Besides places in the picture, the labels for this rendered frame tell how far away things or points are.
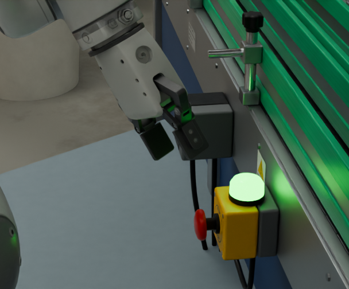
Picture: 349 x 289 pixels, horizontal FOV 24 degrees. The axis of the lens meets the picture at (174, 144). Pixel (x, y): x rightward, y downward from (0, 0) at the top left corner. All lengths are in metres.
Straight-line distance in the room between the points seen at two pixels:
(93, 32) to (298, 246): 0.34
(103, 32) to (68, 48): 2.91
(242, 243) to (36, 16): 0.37
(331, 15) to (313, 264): 0.59
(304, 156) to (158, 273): 0.44
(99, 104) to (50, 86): 0.24
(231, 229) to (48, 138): 2.52
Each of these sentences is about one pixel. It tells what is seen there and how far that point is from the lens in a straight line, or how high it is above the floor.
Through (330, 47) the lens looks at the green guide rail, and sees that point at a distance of 1.18.
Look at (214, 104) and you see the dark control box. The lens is 1.29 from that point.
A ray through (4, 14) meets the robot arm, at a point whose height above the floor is 1.24.
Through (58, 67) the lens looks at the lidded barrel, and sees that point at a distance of 3.86.
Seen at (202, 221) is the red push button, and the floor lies 0.97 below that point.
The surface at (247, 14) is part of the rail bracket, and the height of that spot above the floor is 1.18.
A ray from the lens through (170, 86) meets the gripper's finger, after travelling 0.95.
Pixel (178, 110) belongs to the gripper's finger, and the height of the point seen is 1.13.
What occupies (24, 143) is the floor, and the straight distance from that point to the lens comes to 3.49.
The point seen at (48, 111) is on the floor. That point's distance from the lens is 3.76.
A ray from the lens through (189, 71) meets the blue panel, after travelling 1.82.
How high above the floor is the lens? 1.52
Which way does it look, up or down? 26 degrees down
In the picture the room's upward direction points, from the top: straight up
